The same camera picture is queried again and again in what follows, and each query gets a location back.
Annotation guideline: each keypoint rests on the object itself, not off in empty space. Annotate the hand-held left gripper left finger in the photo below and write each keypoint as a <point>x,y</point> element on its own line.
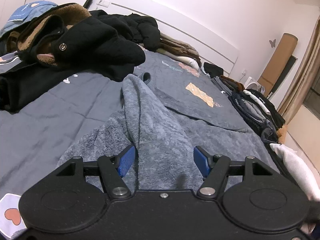
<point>126,162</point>

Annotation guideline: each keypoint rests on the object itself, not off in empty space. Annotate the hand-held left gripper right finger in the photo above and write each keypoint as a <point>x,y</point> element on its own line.
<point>202,161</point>

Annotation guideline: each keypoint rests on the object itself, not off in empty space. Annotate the grey fleece garment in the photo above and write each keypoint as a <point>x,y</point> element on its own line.
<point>162,142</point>

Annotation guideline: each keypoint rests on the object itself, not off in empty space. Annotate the stack of folded clothes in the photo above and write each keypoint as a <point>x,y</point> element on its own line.
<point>252,105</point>

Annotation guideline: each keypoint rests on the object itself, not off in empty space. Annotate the woven straw cushion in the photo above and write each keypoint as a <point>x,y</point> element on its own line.
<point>282,133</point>

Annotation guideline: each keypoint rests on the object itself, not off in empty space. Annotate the white box fan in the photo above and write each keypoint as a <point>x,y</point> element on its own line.
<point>251,85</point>

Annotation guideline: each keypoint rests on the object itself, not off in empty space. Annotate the white folded garment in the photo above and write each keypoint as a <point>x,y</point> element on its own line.
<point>295,165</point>

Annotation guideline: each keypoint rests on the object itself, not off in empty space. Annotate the dark grey printed quilt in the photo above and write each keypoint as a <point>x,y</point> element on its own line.
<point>50,110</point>

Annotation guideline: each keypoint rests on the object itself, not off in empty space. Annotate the white pillow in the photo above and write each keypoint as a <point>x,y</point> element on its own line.
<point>190,62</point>

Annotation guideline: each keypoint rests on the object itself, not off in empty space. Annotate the white bed headboard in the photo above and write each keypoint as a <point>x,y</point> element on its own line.
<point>200,42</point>

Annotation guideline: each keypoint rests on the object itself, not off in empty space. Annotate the brown folded quilt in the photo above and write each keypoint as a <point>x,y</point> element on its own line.
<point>175,45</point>

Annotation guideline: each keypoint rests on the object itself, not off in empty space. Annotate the black jacket brown fleece lining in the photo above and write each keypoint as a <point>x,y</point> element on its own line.
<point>95,42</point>

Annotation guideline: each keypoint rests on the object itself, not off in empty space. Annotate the beige curtain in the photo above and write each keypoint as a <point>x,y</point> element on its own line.
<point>300,80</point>

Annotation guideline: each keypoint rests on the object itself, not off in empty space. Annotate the tall cardboard roll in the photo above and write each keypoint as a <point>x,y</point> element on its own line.
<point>280,60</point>

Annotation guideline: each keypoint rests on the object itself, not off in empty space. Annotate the dark window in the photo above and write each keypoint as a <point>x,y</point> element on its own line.
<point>313,97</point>

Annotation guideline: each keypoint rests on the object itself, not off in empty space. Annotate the black puffer coat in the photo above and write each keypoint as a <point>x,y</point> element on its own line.
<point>140,27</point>

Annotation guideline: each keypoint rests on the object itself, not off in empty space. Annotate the blue printed cloth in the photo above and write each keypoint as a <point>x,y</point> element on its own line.
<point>22,12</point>

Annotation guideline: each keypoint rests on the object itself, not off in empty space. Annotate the butterfly wall sticker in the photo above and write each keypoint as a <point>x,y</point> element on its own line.
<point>272,43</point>

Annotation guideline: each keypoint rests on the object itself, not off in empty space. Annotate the white wall socket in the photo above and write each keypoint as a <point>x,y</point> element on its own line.
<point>103,3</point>

